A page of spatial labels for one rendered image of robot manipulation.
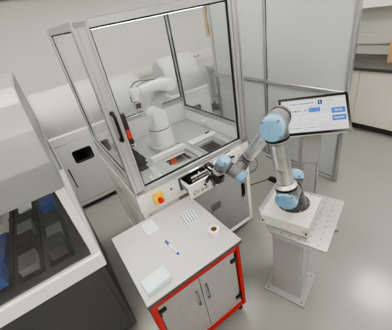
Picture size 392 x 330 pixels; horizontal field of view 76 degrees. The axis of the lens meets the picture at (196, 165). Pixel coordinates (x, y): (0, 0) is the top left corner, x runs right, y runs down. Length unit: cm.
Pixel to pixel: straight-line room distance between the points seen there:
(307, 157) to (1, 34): 413
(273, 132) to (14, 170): 111
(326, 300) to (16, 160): 212
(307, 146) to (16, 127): 202
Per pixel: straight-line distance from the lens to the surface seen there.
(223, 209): 232
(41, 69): 464
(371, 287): 244
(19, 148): 125
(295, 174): 153
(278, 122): 120
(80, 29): 144
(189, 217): 170
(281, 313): 220
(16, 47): 462
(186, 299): 164
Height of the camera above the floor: 195
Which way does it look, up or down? 32 degrees down
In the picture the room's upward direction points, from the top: 12 degrees counter-clockwise
